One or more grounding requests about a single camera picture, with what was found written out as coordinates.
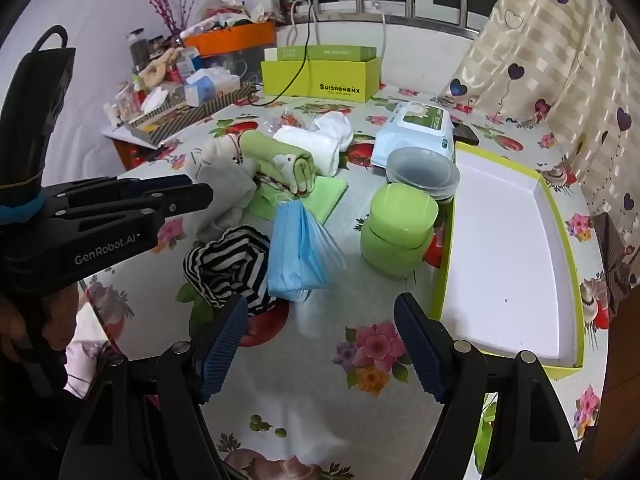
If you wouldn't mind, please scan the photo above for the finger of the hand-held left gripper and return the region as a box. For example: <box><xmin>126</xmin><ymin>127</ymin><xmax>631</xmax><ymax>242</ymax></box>
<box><xmin>49</xmin><ymin>182</ymin><xmax>216</xmax><ymax>222</ymax></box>
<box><xmin>41</xmin><ymin>174</ymin><xmax>196</xmax><ymax>200</ymax></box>

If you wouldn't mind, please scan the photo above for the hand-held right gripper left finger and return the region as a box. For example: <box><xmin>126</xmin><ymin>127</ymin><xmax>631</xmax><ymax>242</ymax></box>
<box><xmin>59</xmin><ymin>294</ymin><xmax>251</xmax><ymax>480</ymax></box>

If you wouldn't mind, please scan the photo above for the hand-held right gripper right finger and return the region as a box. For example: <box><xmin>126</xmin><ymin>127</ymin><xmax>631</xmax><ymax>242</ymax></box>
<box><xmin>393</xmin><ymin>291</ymin><xmax>583</xmax><ymax>480</ymax></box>

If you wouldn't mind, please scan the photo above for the grey plush towel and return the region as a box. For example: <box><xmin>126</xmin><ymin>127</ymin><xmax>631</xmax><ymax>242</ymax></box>
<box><xmin>192</xmin><ymin>135</ymin><xmax>258</xmax><ymax>241</ymax></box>

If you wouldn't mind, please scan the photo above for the black white striped sock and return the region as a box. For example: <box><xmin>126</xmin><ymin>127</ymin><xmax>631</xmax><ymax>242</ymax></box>
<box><xmin>182</xmin><ymin>226</ymin><xmax>278</xmax><ymax>317</ymax></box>

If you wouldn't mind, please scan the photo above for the green white box lid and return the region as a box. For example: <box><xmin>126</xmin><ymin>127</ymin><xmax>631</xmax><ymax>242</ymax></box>
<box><xmin>431</xmin><ymin>140</ymin><xmax>586</xmax><ymax>382</ymax></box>

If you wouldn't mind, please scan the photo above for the light green cloth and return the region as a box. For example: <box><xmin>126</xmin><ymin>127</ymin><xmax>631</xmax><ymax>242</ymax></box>
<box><xmin>247</xmin><ymin>175</ymin><xmax>349</xmax><ymax>226</ymax></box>

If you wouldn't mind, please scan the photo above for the person's left forearm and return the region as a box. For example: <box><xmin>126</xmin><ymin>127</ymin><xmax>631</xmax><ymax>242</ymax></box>
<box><xmin>0</xmin><ymin>350</ymin><xmax>71</xmax><ymax>480</ymax></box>

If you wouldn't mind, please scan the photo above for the person's left hand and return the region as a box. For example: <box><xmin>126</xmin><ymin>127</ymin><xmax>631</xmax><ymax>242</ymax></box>
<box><xmin>0</xmin><ymin>284</ymin><xmax>80</xmax><ymax>363</ymax></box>

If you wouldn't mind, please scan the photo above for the red small cabinet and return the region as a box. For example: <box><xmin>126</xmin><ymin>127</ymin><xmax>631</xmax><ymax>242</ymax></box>
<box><xmin>112</xmin><ymin>137</ymin><xmax>151</xmax><ymax>171</ymax></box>

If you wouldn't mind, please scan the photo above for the patterned tray box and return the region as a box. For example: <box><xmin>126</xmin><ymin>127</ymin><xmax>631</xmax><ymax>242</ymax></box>
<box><xmin>127</xmin><ymin>82</ymin><xmax>256</xmax><ymax>146</ymax></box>

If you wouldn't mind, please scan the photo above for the green rolled towel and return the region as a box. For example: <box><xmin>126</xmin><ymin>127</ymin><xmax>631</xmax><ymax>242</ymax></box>
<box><xmin>239</xmin><ymin>130</ymin><xmax>317</xmax><ymax>196</ymax></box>

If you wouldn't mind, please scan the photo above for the green plastic container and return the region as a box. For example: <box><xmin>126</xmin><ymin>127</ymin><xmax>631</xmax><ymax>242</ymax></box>
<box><xmin>360</xmin><ymin>220</ymin><xmax>435</xmax><ymax>278</ymax></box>
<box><xmin>368</xmin><ymin>183</ymin><xmax>440</xmax><ymax>249</ymax></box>

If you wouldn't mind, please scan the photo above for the floral tablecloth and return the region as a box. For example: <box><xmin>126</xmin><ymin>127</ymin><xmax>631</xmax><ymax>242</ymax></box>
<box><xmin>75</xmin><ymin>82</ymin><xmax>616</xmax><ymax>480</ymax></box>

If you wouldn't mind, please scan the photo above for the white blue tissue packet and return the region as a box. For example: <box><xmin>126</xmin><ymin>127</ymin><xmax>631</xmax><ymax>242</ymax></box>
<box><xmin>184</xmin><ymin>67</ymin><xmax>242</xmax><ymax>107</ymax></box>

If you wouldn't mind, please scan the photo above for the stack of blue face masks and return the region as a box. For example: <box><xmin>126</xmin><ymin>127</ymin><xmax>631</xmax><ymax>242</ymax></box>
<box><xmin>267</xmin><ymin>200</ymin><xmax>347</xmax><ymax>303</ymax></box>

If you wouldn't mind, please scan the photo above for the pink cloth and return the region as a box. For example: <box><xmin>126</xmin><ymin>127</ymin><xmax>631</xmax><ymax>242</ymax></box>
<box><xmin>65</xmin><ymin>330</ymin><xmax>102</xmax><ymax>398</ymax></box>

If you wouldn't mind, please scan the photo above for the beige plush headband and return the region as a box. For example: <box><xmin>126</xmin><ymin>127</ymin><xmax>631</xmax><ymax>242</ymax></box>
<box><xmin>140</xmin><ymin>47</ymin><xmax>183</xmax><ymax>91</ymax></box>

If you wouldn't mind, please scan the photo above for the white rolled towel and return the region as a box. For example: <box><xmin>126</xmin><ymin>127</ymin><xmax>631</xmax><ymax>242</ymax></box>
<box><xmin>272</xmin><ymin>124</ymin><xmax>342</xmax><ymax>177</ymax></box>

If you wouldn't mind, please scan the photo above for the dark lidded jar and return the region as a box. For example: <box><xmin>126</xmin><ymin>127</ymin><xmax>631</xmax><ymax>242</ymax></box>
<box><xmin>127</xmin><ymin>30</ymin><xmax>148</xmax><ymax>68</ymax></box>

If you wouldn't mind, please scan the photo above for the orange box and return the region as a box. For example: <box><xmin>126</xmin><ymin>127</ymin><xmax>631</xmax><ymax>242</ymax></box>
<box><xmin>192</xmin><ymin>21</ymin><xmax>277</xmax><ymax>58</ymax></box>

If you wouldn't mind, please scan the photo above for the pale green flat carton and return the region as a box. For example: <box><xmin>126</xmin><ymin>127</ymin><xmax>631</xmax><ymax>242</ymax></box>
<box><xmin>263</xmin><ymin>46</ymin><xmax>308</xmax><ymax>62</ymax></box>

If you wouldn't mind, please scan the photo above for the green cardboard box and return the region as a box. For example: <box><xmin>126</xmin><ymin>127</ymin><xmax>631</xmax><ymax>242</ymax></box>
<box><xmin>260</xmin><ymin>45</ymin><xmax>382</xmax><ymax>104</ymax></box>

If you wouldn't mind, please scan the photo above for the clear plastic container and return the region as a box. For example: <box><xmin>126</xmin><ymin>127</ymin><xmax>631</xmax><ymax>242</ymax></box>
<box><xmin>385</xmin><ymin>147</ymin><xmax>461</xmax><ymax>203</ymax></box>

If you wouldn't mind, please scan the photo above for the pile of assorted packets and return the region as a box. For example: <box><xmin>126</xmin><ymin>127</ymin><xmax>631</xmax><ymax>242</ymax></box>
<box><xmin>187</xmin><ymin>0</ymin><xmax>276</xmax><ymax>36</ymax></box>

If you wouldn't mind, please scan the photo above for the brown checked shirt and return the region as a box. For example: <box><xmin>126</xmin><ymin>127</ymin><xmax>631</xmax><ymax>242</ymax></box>
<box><xmin>592</xmin><ymin>210</ymin><xmax>640</xmax><ymax>318</ymax></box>

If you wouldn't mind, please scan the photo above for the black phone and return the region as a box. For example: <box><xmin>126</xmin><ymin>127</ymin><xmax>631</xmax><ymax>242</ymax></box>
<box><xmin>450</xmin><ymin>121</ymin><xmax>481</xmax><ymax>145</ymax></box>

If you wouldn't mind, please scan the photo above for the wet wipes pack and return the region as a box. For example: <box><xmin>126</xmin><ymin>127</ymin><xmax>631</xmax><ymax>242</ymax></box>
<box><xmin>372</xmin><ymin>101</ymin><xmax>457</xmax><ymax>168</ymax></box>

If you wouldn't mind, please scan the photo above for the heart print curtain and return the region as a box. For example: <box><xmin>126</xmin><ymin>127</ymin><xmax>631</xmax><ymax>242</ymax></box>
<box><xmin>440</xmin><ymin>0</ymin><xmax>640</xmax><ymax>221</ymax></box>

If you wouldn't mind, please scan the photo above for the black cable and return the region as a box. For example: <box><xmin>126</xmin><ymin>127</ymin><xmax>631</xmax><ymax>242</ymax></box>
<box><xmin>250</xmin><ymin>0</ymin><xmax>321</xmax><ymax>108</ymax></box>

